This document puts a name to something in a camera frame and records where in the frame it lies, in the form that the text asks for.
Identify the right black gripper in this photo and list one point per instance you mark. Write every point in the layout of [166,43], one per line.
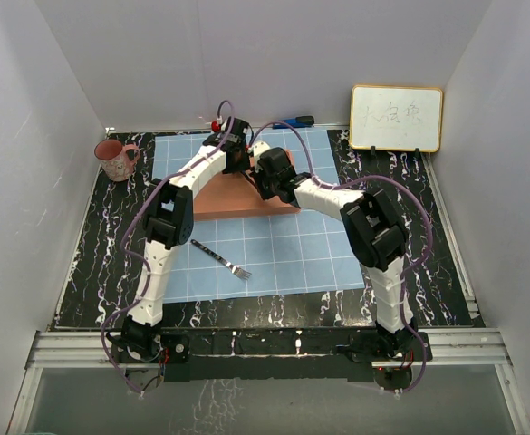
[264,195]

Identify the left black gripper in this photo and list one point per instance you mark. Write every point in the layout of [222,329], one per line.
[242,166]

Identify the orange plastic tray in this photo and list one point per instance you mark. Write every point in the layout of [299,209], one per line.
[220,196]

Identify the blue checked tablecloth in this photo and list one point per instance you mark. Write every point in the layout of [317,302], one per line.
[296,253]

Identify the silver metal fork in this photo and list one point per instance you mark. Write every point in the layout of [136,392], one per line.
[234,269]

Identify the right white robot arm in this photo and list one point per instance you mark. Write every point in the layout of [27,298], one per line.
[373,228]

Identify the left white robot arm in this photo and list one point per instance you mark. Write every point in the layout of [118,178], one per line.
[168,220]

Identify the blue marker pen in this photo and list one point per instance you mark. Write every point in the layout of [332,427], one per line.
[298,122]

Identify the pink floral mug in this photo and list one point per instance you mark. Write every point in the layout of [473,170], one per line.
[117,160]

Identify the small framed whiteboard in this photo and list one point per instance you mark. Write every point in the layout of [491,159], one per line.
[395,118]

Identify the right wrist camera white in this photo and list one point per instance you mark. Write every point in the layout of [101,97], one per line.
[255,152]

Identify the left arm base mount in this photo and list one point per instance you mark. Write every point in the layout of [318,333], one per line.
[148,344]

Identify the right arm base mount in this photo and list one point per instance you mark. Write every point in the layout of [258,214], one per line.
[368,346]

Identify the aluminium frame rail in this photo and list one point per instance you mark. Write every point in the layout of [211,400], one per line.
[449,346]

